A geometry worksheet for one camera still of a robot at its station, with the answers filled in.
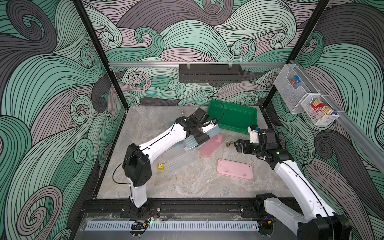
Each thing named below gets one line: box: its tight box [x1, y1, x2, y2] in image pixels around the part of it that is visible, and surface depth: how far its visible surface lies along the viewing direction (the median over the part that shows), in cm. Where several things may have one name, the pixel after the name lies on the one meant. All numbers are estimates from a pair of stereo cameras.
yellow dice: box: [158, 163, 165, 171], surface depth 87 cm
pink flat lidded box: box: [217, 158, 253, 180], surface depth 86 cm
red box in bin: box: [311, 99, 327, 113], surface depth 68 cm
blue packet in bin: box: [290, 75, 302, 87], surface depth 85 cm
